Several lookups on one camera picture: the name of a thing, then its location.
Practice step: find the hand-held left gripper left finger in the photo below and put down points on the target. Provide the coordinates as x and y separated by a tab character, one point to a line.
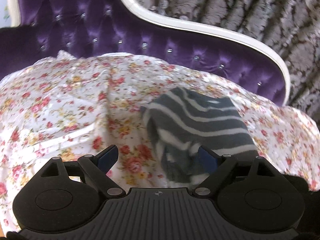
108	158

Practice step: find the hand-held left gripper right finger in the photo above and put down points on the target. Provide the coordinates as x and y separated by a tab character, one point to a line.
207	160

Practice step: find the grey white striped cardigan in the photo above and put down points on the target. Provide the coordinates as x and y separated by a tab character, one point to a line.
200	127

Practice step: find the floral bedsheet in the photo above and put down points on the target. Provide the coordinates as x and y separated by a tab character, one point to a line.
65	110

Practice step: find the purple tufted headboard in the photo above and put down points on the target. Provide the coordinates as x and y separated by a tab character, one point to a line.
100	30

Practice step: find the brown damask curtain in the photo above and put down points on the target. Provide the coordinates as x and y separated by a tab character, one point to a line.
237	7

